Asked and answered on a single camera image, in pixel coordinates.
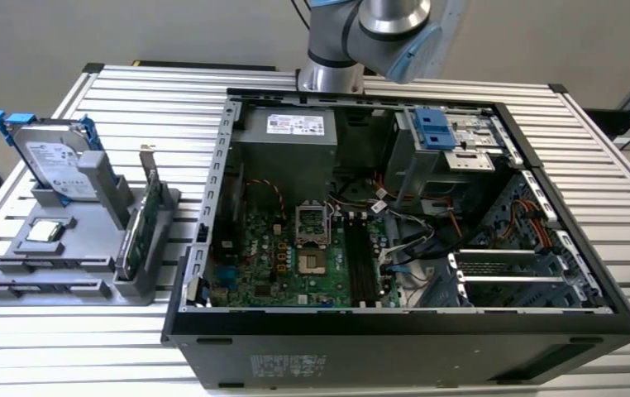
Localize grey power supply unit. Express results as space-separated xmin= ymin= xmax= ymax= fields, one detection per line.
xmin=233 ymin=105 xmax=340 ymax=208

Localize black PC case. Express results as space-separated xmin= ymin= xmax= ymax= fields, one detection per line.
xmin=160 ymin=87 xmax=630 ymax=392

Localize thin black cable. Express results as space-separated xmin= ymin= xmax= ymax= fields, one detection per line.
xmin=289 ymin=0 xmax=313 ymax=32

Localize CPU socket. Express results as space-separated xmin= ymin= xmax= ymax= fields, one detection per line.
xmin=296 ymin=246 xmax=330 ymax=277

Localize metal CPU socket cover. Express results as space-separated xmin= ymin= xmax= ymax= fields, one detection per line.
xmin=294 ymin=199 xmax=330 ymax=246

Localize green motherboard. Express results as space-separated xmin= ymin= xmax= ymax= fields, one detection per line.
xmin=208 ymin=198 xmax=404 ymax=309

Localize silver CPU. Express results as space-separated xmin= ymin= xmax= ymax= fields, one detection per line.
xmin=25 ymin=220 xmax=66 ymax=242

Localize orange drive power wires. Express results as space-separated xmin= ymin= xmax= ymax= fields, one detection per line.
xmin=489 ymin=198 xmax=561 ymax=256

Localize black case fan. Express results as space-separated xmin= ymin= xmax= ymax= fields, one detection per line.
xmin=217 ymin=163 xmax=246 ymax=253

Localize blue expansion slot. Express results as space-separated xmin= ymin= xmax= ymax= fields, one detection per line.
xmin=214 ymin=266 xmax=238 ymax=289

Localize power supply wire bundle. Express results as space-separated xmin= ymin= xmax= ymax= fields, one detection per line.
xmin=328 ymin=173 xmax=464 ymax=261

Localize blue plastic drive latch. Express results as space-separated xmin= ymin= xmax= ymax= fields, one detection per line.
xmin=412 ymin=109 xmax=453 ymax=151

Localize RAM slot with white clips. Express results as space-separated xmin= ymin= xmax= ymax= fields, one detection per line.
xmin=345 ymin=213 xmax=361 ymax=308
xmin=358 ymin=213 xmax=374 ymax=308

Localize metal disk bay cage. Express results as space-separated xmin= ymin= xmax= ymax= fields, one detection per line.
xmin=445 ymin=247 xmax=596 ymax=309

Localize black table connector block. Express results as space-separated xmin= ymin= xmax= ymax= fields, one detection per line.
xmin=583 ymin=107 xmax=630 ymax=137

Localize hard disk in blue carrier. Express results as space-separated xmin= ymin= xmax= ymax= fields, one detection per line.
xmin=0 ymin=109 xmax=106 ymax=204

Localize twisted multicolour fan wire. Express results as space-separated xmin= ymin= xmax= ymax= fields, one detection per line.
xmin=244 ymin=179 xmax=286 ymax=221

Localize green and black graphics card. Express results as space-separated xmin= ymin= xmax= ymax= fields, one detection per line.
xmin=114 ymin=143 xmax=164 ymax=282

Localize grey parts rack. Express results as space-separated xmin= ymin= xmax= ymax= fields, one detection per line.
xmin=0 ymin=148 xmax=182 ymax=307

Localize green RAM stick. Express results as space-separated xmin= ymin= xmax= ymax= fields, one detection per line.
xmin=0 ymin=279 xmax=112 ymax=289

